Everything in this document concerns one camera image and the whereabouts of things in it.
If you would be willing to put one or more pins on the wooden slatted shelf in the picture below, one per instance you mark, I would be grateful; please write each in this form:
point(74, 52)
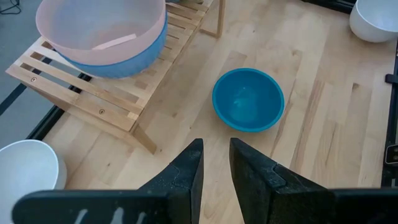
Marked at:
point(102, 102)

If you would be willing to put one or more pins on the teal bowl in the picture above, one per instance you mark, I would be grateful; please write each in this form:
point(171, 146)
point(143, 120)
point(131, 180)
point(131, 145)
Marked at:
point(248, 99)

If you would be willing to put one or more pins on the white bowl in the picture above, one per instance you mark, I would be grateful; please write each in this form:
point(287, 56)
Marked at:
point(25, 174)
point(373, 21)

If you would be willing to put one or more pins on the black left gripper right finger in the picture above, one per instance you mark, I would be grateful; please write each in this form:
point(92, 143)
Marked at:
point(264, 193)

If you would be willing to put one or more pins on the pale blue bowl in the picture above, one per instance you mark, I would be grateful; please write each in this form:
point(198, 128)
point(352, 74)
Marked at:
point(136, 63)

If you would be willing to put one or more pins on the translucent orange bowl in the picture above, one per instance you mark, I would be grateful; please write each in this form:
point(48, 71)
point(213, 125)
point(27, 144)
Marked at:
point(102, 25)

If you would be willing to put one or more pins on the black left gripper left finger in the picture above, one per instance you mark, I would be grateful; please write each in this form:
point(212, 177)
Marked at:
point(174, 199)

